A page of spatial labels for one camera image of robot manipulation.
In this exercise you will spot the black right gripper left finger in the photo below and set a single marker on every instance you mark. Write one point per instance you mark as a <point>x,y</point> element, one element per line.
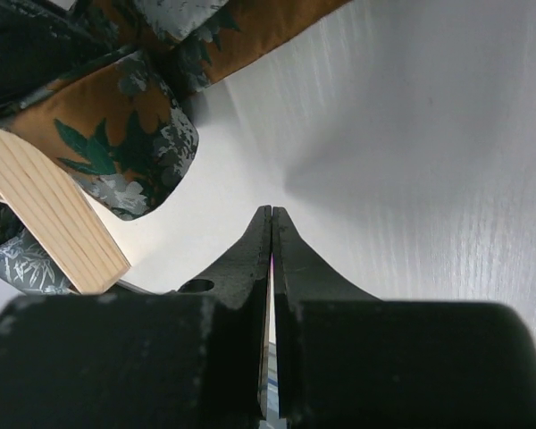
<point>190,358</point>

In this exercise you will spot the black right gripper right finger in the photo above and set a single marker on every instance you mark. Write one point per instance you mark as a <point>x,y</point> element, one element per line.
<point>347,359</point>

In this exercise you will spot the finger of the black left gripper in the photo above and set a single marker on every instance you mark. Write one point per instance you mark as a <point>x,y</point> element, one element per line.
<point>41,41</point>

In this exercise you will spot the orange grey patterned tie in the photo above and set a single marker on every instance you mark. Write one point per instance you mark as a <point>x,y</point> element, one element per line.
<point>115,123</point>

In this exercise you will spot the wooden grid organizer tray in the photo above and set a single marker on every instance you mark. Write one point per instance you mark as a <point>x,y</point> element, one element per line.
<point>58,215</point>

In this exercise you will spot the rolled grey leaf-pattern tie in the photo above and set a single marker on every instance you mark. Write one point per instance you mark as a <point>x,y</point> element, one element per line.
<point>24,263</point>

